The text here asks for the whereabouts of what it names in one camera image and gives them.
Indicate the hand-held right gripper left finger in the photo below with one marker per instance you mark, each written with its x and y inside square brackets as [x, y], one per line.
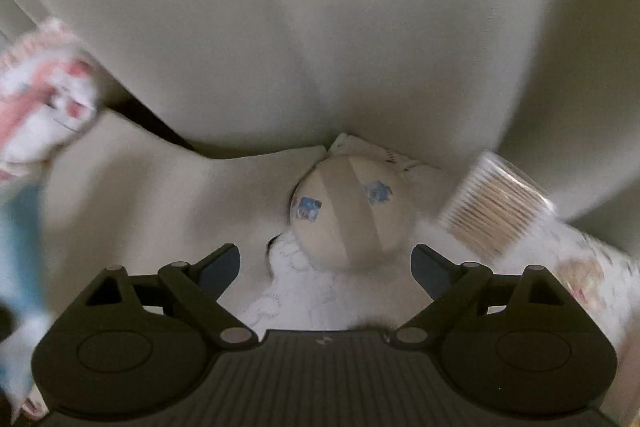
[223, 263]

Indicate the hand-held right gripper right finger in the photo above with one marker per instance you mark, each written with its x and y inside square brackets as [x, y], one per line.
[428, 266]

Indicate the beige diaper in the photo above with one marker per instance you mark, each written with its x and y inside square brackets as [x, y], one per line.
[350, 217]

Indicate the beige cloth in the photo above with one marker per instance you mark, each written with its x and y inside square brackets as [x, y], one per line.
[165, 202]

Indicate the white lace tablecloth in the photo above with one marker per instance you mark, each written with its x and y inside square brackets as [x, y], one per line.
[310, 297]

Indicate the clear cotton swab box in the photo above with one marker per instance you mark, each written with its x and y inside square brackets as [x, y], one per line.
[497, 202]

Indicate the printed white tissue packet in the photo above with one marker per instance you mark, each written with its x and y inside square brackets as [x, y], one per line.
[402, 159]

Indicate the small pink blurred item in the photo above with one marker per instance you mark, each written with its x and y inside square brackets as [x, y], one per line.
[582, 279]

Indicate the blue and white cloth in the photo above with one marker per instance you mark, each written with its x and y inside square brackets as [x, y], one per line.
[22, 247]

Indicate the beige curtain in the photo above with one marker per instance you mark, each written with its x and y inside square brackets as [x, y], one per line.
[320, 32]

